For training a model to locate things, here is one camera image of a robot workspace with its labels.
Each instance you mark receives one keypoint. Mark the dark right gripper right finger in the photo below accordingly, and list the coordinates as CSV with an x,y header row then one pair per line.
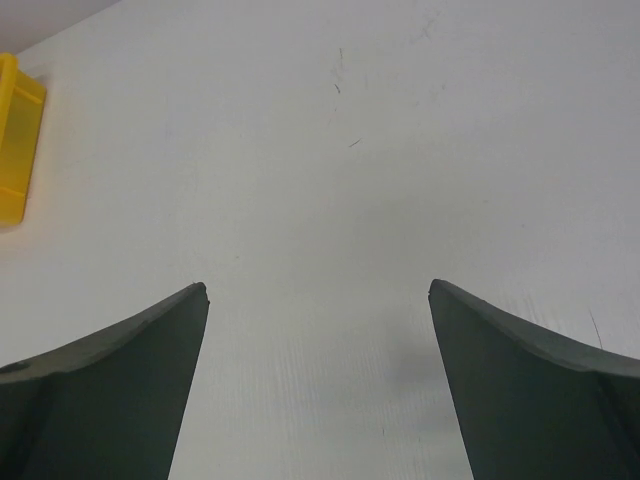
x,y
532,403

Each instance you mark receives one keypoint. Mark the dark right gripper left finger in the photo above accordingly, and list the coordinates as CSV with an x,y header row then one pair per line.
x,y
109,405

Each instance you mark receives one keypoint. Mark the yellow plastic tray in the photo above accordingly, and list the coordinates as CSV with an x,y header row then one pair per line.
x,y
22,105

